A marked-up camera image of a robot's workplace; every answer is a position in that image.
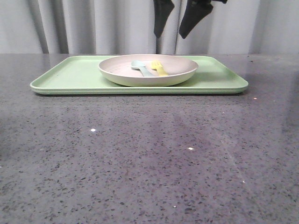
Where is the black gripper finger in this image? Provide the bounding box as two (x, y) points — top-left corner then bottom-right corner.
(153, 0), (175, 38)
(179, 0), (213, 39)

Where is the yellow plastic fork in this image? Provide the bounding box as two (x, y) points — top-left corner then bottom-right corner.
(150, 60), (168, 77)

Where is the light blue plastic spoon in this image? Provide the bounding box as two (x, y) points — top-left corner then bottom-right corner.
(131, 60), (154, 77)

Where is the cream white round plate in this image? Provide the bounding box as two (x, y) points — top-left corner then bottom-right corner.
(98, 54), (199, 87)

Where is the light green plastic tray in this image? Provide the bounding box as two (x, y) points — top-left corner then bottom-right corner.
(30, 56), (248, 95)

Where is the grey pleated curtain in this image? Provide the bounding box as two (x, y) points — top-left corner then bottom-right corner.
(0, 0), (299, 55)

